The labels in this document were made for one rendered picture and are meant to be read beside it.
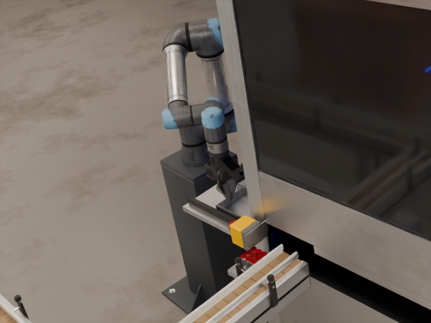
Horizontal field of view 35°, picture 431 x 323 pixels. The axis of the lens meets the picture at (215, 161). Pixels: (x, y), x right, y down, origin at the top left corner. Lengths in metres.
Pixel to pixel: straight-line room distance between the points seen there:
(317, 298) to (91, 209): 2.39
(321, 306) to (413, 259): 0.49
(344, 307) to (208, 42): 1.14
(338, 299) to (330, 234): 0.25
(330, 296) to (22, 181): 3.12
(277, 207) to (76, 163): 2.96
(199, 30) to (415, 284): 1.30
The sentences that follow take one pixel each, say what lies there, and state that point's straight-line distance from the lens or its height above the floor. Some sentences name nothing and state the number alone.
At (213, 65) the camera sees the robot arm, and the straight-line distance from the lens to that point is 2.74.
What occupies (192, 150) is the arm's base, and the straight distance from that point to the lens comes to 2.96.
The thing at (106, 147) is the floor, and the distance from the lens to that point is 5.00.
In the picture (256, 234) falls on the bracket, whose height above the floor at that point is 1.00.
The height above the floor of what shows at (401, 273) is 1.06.
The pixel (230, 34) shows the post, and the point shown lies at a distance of 1.91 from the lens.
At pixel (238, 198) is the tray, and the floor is 0.88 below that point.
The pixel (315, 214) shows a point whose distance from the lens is 1.99.
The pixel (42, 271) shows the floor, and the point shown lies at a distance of 3.99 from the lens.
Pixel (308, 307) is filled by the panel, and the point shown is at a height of 0.74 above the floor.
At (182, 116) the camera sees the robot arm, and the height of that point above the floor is 1.23.
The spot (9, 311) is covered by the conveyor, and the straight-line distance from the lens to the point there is 2.21.
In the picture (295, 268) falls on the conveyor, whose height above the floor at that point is 0.93.
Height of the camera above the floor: 2.31
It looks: 31 degrees down
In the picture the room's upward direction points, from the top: 11 degrees counter-clockwise
